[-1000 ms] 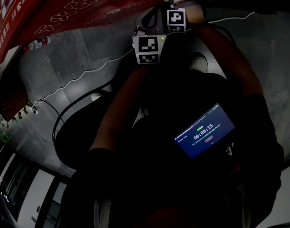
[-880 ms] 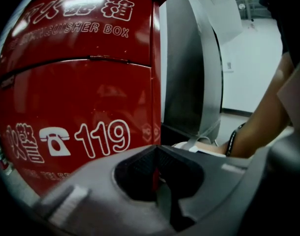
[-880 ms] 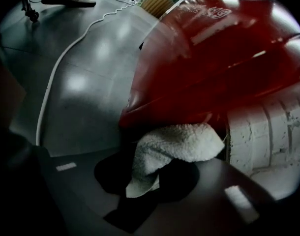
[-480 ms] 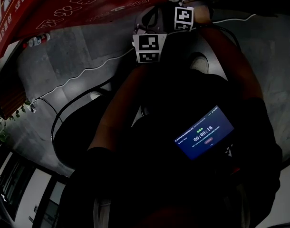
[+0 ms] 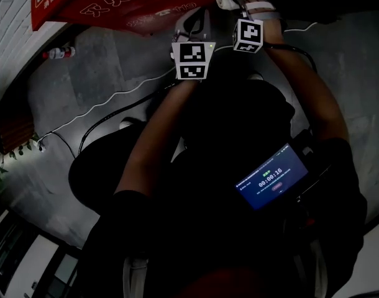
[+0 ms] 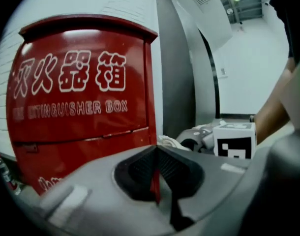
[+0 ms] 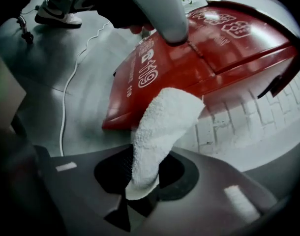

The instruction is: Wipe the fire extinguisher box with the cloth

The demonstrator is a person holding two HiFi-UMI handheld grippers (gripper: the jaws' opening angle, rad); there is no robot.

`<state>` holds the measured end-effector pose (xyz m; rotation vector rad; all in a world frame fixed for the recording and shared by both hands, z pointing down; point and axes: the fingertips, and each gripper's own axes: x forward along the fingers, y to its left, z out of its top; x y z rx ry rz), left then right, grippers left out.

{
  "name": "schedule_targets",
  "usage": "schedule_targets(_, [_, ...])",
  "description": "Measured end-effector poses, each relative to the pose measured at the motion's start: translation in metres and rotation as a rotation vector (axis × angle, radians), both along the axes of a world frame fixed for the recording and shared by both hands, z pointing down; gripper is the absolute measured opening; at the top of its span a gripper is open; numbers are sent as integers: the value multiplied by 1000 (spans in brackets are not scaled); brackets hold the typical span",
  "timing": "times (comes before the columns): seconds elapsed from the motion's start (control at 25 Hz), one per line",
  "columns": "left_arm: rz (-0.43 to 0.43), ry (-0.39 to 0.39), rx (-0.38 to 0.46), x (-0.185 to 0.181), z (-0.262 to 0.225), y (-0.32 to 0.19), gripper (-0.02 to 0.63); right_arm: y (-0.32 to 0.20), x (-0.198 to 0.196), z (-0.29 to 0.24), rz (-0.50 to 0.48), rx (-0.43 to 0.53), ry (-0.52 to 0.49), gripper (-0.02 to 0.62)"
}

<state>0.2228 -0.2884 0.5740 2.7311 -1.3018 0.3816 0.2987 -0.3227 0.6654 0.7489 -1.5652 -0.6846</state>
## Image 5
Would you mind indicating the chest-worn screen device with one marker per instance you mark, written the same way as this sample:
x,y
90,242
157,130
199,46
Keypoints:
x,y
270,178

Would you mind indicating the person's right forearm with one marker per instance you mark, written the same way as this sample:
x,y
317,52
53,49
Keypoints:
x,y
313,104

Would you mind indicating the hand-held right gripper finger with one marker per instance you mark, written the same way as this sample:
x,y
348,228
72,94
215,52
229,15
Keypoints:
x,y
258,8

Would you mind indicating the brown slatted wooden planter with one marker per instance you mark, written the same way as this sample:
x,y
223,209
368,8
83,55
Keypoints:
x,y
15,132

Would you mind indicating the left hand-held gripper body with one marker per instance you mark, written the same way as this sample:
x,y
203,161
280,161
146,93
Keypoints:
x,y
192,57

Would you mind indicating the person's black clothing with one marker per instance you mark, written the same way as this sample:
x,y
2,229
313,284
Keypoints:
x,y
208,228

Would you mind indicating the white shoe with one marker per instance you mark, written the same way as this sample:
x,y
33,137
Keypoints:
x,y
255,76
127,124

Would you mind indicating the red fire extinguisher box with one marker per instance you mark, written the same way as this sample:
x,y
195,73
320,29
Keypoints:
x,y
115,2

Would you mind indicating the clear plastic bottle red cap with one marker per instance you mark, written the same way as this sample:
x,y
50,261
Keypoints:
x,y
59,53

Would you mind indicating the white power strip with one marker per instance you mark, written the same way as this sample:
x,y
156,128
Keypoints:
x,y
41,146

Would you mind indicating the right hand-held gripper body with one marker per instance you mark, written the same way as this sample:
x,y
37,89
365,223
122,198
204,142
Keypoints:
x,y
248,36

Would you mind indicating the person's left forearm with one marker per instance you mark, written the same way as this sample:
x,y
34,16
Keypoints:
x,y
152,135

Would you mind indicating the black framed glass door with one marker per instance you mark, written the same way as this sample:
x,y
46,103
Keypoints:
x,y
28,253

